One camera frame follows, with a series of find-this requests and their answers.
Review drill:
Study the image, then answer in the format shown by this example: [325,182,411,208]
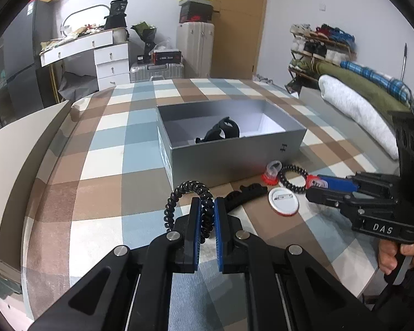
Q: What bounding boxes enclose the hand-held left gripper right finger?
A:
[214,196,390,331]

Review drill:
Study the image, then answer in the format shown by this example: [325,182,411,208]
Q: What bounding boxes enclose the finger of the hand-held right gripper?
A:
[315,175,360,194]
[305,187,357,216]

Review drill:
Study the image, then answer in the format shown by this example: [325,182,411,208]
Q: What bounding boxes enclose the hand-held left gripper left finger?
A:
[28,196,202,331]

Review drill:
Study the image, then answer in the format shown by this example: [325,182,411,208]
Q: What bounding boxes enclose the large black spiral hair tie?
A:
[163,180,216,245]

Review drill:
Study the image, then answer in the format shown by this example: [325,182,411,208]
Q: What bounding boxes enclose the silver cardboard box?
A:
[156,98,307,191]

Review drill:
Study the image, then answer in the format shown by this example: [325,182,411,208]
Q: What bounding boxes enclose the black rounded hair claw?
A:
[193,117,240,145]

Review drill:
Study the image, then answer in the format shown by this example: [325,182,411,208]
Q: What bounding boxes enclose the person's right hand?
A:
[378,238,414,276]

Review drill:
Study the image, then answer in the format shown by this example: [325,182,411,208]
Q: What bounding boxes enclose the black wavy hair claw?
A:
[224,183,269,212]

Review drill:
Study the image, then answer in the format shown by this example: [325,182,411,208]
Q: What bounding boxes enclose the clear and red hair clip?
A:
[261,161,283,185]

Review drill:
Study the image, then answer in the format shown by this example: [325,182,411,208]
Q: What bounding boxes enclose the white rolled blanket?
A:
[318,74,401,161]

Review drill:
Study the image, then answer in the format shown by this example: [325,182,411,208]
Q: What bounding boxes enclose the person's dark clothing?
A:
[369,265,414,331]

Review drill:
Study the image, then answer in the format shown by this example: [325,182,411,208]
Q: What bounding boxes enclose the checked blanket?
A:
[21,78,401,331]

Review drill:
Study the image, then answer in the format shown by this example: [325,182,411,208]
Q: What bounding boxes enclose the green rolled blanket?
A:
[314,60,413,113]

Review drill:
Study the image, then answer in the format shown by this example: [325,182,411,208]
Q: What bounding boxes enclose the shoe rack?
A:
[286,28,357,94]

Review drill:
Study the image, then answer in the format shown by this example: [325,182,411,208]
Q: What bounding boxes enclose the blue plaid rolled blanket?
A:
[340,60,414,106]

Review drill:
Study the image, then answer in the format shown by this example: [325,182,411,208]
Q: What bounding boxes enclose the rows of sneakers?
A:
[290,23,357,64]

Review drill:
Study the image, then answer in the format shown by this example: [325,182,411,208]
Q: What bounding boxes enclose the silver suitcase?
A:
[129,63,185,83]

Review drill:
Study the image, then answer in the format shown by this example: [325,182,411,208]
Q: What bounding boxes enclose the wooden door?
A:
[205,0,270,80]

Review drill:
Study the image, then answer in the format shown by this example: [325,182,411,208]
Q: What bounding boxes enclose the black box with red print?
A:
[152,50,183,64]

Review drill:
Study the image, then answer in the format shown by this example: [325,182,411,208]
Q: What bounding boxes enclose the white suitcase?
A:
[176,22,215,79]

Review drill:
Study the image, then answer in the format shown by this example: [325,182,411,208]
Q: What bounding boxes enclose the white desk with drawers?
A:
[39,29,132,92]

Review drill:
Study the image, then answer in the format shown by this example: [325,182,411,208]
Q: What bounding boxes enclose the beige bed board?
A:
[0,100,73,261]

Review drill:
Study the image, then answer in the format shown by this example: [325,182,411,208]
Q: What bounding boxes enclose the dark flower bouquet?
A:
[130,21,157,56]

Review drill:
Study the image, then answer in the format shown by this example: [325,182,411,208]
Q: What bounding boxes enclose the red and black shoe box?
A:
[179,12,213,24]

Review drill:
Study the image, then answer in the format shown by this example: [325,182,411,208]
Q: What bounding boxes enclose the pile of desk clutter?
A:
[41,23,113,50]

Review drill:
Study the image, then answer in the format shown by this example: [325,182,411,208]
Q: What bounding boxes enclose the black bag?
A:
[103,0,129,30]

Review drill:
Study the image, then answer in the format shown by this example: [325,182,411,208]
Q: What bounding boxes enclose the oval mirror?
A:
[61,4,111,37]

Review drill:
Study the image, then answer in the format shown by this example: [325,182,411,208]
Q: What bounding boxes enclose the dark refrigerator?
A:
[2,0,61,111]

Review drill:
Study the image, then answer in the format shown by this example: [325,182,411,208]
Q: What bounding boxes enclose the small black spiral hair tie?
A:
[279,165,311,194]

